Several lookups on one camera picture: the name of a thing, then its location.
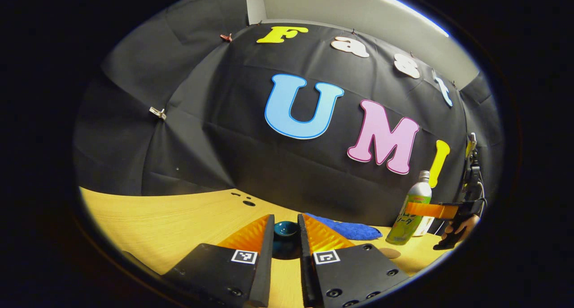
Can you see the round brown coaster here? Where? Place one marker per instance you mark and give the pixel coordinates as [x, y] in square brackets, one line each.
[389, 253]

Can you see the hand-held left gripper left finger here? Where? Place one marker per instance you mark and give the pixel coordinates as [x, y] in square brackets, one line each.
[264, 263]

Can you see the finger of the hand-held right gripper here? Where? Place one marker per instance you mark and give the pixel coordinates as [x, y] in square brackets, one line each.
[426, 210]

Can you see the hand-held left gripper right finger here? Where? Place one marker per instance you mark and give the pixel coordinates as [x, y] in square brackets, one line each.
[307, 263]

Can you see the white toaster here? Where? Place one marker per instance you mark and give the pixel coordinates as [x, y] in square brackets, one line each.
[423, 226]

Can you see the blue folded cloth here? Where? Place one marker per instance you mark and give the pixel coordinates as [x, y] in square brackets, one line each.
[350, 229]

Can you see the silver green water bottle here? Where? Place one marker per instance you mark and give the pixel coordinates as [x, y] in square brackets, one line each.
[415, 196]

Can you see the red backdrop clip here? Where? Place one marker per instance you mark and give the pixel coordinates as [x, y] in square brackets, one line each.
[226, 37]

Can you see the black backdrop cloth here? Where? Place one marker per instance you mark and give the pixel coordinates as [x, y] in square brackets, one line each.
[202, 142]

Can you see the silver backdrop clip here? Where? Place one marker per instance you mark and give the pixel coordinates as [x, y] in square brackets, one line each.
[158, 113]

